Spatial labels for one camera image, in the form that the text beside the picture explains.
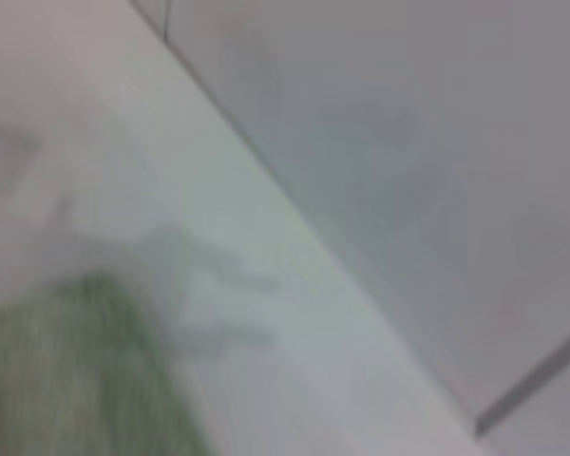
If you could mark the green ribbed terry towel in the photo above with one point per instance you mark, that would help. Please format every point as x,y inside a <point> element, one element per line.
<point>66,375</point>

